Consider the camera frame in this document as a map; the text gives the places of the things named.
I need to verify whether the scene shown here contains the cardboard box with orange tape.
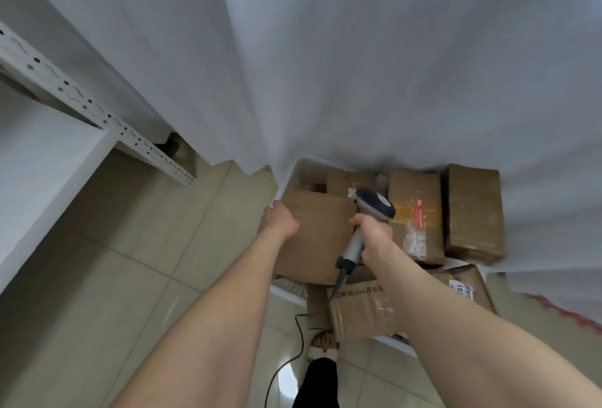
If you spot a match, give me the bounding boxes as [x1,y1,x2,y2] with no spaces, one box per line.
[388,168,446,266]

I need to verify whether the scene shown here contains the white perforated metal shelf beam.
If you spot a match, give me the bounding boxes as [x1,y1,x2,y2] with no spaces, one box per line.
[0,22,196,187]

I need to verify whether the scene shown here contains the person's right hand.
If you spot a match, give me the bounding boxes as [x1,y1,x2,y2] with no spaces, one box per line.
[349,213,399,278]

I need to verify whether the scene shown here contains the white shelf board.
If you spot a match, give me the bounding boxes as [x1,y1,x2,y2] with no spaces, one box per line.
[0,88,116,295]

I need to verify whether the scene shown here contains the person's right forearm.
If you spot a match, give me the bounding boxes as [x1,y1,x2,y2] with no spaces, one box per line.
[370,246,602,408]

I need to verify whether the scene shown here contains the dark brown cardboard box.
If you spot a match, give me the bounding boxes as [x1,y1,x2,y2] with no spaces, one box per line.
[444,163,507,267]

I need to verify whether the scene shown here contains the grey handheld barcode scanner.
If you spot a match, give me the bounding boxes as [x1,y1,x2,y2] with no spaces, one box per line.
[335,187,397,275]

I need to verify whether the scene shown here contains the cardboard box with clear tape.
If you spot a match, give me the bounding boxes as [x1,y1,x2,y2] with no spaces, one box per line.
[327,278,411,343]

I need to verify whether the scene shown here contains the black scanner cable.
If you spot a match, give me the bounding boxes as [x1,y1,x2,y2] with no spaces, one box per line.
[263,257,350,408]

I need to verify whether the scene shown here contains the person's black trouser leg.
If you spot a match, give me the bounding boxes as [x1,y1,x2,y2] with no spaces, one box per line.
[292,357,341,408]

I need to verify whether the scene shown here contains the white fabric curtain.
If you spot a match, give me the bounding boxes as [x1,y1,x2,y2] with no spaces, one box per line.
[0,0,602,301]

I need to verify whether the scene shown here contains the brown sandal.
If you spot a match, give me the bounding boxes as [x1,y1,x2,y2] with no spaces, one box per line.
[308,330,340,356]

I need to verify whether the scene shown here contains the cardboard box with white label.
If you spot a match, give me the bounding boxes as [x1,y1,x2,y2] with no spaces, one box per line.
[425,264,497,315]

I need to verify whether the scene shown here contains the person's left hand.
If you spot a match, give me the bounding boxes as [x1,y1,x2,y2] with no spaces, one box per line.
[258,201,301,240]

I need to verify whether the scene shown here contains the small cardboard box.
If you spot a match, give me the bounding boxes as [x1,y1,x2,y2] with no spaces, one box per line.
[326,168,377,199]

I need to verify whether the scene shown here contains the narrow cardboard box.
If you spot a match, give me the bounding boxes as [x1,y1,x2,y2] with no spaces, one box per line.
[307,283,333,331]

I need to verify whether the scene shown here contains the person's left forearm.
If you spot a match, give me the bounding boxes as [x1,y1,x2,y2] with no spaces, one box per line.
[110,230,307,408]

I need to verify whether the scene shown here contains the large plain cardboard box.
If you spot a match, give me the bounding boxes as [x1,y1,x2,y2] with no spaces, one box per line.
[274,190,364,286]

